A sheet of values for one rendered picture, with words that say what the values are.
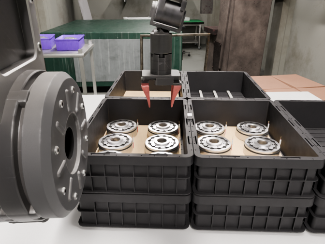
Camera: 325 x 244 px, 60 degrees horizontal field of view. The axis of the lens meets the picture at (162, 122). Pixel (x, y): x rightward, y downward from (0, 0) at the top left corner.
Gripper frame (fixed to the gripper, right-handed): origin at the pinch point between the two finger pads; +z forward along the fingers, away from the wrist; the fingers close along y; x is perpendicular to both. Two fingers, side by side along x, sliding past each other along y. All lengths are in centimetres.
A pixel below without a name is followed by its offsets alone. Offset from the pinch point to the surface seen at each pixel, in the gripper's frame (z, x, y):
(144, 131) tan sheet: 15.3, -13.0, 4.8
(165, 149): 11.8, 5.4, -1.2
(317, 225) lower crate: 25, 24, -39
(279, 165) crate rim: 6.3, 23.3, -25.8
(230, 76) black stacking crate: 7, -54, -37
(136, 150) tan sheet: 15.2, 0.0, 7.3
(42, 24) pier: 17, -355, 148
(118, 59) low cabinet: 55, -305, 39
